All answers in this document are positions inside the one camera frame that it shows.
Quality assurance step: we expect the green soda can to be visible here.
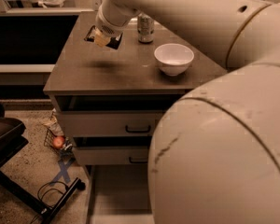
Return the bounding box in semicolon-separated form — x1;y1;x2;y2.
137;13;154;44

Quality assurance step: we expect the white ceramic bowl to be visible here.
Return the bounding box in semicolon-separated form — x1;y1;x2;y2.
154;43;194;77

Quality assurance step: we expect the grey drawer cabinet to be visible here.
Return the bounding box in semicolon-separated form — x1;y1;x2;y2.
42;9;229;224

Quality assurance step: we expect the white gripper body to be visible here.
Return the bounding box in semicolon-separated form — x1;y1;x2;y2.
95;0;140;37

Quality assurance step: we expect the top grey drawer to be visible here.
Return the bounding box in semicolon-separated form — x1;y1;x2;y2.
57;94;181;137

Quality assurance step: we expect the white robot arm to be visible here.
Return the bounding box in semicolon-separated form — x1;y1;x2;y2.
98;0;280;224

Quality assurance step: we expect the red apple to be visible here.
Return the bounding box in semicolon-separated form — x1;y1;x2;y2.
52;136;65;149

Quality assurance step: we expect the black floor cable left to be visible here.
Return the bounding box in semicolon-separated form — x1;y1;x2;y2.
29;180;71;224

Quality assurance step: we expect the grey drawer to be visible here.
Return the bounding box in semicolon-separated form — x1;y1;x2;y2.
87;164;154;224
57;94;181;137
72;136;151;165

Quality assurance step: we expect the bottom grey drawer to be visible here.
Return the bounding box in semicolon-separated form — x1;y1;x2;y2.
87;164;154;224

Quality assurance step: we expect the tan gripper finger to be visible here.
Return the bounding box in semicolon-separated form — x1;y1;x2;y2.
94;29;111;47

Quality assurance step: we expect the middle grey drawer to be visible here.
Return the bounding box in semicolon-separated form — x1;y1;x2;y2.
72;136;151;165

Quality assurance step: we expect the black wire basket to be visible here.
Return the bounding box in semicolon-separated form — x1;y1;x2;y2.
44;130;73;157

